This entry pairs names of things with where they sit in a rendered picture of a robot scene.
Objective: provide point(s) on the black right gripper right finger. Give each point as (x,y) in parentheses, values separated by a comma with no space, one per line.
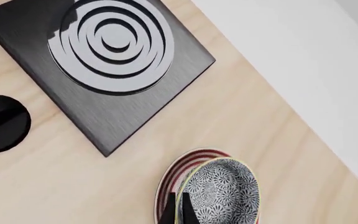
(187,213)

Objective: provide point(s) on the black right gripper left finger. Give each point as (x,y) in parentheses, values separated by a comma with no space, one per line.
(168,212)

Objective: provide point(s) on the black patterned bowl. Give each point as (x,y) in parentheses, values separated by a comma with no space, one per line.
(219,191)

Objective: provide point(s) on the plate with red rings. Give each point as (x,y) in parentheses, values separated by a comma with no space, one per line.
(179,173)

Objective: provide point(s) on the flat black stove plate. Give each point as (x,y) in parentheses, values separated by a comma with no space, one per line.
(104,70)

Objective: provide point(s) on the round black knob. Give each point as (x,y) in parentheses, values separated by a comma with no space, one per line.
(2,123)

